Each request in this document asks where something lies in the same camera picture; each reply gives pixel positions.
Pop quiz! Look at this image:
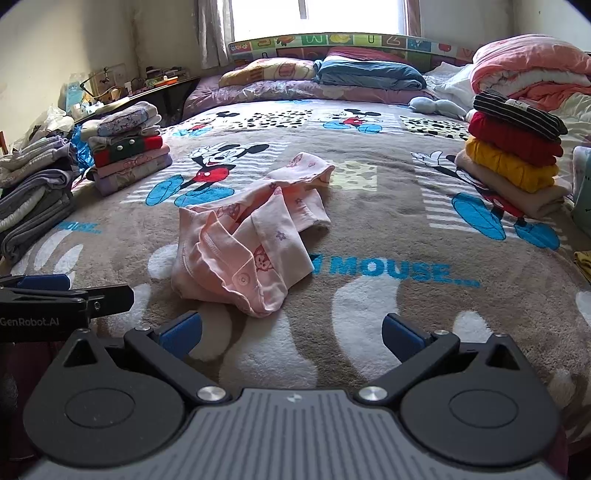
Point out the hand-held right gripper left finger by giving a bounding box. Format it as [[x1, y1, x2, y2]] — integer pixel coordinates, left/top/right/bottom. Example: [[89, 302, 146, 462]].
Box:
[[60, 311, 232, 409]]

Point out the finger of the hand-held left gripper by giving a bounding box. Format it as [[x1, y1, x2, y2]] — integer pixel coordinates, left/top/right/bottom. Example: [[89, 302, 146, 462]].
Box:
[[0, 274, 71, 291], [69, 284, 136, 319]]

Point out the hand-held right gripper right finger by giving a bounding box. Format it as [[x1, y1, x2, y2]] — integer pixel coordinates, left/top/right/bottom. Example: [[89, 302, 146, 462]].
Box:
[[355, 313, 527, 409]]

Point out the pink printed baby garment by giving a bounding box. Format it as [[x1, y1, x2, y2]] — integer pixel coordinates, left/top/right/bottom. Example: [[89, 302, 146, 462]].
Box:
[[171, 151, 335, 318]]

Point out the grey folded clothes pile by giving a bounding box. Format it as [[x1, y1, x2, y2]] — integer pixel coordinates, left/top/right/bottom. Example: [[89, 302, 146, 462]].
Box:
[[0, 168, 77, 266]]

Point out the stack of folded baby clothes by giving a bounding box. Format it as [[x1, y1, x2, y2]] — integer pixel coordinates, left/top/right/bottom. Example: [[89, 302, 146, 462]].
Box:
[[81, 100, 174, 197]]

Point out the cartoon mouse printed blanket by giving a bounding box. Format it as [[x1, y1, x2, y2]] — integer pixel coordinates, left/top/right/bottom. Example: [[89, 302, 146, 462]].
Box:
[[0, 98, 591, 416]]

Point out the white folded garment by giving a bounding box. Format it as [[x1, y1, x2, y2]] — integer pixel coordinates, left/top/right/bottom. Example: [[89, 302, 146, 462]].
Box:
[[0, 138, 77, 188]]

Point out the blue plastic bag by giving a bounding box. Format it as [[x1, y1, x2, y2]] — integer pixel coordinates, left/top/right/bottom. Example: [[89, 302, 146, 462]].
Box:
[[69, 124, 98, 178]]

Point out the white plastic bag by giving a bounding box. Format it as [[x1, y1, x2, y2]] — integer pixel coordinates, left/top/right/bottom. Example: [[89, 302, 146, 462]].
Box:
[[25, 106, 77, 144]]

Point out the yellow cloth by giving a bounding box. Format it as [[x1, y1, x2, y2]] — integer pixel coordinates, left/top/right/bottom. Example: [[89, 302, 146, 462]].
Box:
[[574, 249, 591, 283]]

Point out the yellow folded garment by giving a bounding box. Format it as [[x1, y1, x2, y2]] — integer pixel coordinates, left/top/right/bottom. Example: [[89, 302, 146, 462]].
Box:
[[464, 136, 560, 193]]

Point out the clear plastic box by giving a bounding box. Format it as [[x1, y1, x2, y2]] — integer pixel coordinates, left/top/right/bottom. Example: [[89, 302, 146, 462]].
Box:
[[88, 65, 127, 100]]

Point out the dark desk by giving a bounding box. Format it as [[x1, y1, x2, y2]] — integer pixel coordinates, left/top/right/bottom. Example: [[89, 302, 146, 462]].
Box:
[[74, 74, 201, 127]]

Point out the red folded garment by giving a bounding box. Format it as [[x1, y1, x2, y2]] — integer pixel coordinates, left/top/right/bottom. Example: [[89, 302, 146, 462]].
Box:
[[467, 111, 565, 168]]

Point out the pale plush toy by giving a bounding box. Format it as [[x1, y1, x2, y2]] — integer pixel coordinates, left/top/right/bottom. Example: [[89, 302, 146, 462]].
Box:
[[409, 96, 469, 118]]

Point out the black striped folded garment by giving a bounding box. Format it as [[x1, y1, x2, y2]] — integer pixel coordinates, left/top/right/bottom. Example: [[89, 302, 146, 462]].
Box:
[[473, 90, 568, 141]]

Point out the white bedding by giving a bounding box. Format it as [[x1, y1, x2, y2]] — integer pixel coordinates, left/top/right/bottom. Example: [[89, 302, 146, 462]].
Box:
[[422, 61, 591, 148]]

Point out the blue pillow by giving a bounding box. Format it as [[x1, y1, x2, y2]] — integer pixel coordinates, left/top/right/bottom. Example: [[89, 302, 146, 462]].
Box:
[[314, 55, 428, 90]]

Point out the yellow cartoon pillow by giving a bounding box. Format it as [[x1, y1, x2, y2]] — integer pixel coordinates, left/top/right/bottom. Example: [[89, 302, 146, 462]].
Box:
[[218, 58, 319, 88]]

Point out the beige curtain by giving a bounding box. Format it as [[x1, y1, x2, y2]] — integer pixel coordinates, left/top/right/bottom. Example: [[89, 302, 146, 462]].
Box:
[[406, 0, 423, 38], [196, 0, 236, 70]]

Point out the maroon pillow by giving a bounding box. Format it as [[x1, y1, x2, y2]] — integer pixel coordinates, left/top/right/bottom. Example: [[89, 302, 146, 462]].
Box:
[[323, 45, 411, 65]]

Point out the colourful play mat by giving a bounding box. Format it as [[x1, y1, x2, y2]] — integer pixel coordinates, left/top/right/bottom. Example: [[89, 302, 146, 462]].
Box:
[[228, 32, 476, 65]]

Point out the pink folded quilt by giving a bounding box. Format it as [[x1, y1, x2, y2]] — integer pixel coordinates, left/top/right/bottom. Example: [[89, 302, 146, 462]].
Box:
[[471, 34, 591, 109]]

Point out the window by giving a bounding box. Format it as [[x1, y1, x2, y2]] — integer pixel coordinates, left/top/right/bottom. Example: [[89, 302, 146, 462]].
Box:
[[231, 0, 409, 44]]

